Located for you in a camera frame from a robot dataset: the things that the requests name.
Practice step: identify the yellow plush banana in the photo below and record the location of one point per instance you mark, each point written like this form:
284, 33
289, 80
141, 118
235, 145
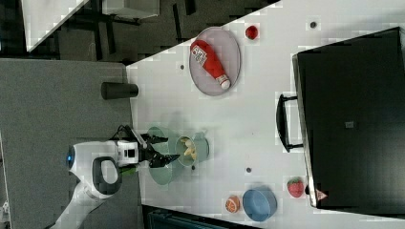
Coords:
190, 148

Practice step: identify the red strawberry toy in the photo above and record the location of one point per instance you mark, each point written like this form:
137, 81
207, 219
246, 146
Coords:
296, 187

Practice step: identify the dark grey cup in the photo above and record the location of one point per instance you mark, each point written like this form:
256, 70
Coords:
113, 90

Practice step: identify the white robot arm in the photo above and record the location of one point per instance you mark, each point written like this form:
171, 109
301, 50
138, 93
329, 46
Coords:
97, 165

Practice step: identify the orange slice toy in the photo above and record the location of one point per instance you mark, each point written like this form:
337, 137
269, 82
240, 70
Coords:
232, 204

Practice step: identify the grey plate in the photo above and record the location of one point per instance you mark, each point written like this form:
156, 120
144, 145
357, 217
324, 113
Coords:
227, 49

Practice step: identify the red plush ketchup bottle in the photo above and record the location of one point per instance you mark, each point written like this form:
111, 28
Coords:
205, 56

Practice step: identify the small red tomato toy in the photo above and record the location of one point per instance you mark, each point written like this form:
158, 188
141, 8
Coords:
251, 32

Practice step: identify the green mug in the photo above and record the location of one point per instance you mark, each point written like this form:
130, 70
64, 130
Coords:
202, 149

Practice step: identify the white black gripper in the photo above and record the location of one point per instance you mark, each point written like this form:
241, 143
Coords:
131, 153

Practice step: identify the black toaster oven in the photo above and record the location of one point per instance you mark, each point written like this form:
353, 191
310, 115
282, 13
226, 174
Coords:
351, 106

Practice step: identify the green colander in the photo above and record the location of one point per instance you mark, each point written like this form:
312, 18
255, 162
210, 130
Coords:
164, 175

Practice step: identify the blue bowl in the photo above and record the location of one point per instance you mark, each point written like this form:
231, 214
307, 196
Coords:
259, 203

